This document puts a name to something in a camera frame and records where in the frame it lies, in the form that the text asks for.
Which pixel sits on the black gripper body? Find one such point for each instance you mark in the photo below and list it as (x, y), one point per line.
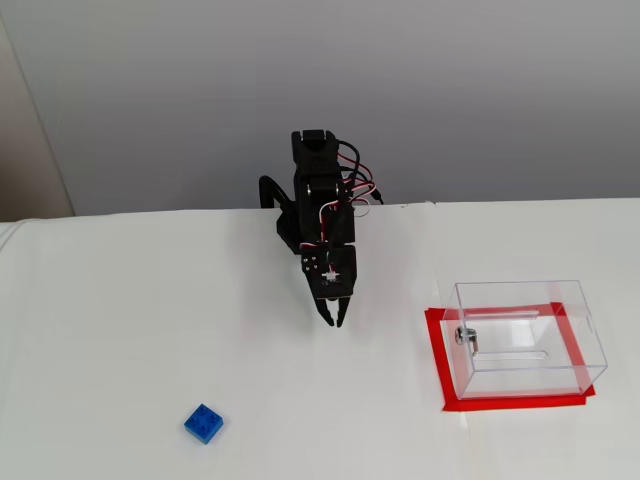
(334, 286)

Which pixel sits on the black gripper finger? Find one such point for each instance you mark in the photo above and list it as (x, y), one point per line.
(342, 311)
(324, 311)

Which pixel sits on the blue lego brick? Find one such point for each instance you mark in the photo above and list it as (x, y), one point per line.
(202, 425)

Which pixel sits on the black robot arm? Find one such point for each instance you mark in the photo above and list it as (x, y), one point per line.
(320, 160)

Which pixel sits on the transparent plastic box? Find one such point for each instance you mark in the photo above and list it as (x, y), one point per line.
(520, 382)

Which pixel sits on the black table clamp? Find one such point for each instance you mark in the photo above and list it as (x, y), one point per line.
(265, 185)

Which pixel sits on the silver cam lock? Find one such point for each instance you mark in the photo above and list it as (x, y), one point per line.
(461, 335)

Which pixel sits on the red tape frame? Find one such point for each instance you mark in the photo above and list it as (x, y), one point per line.
(500, 404)

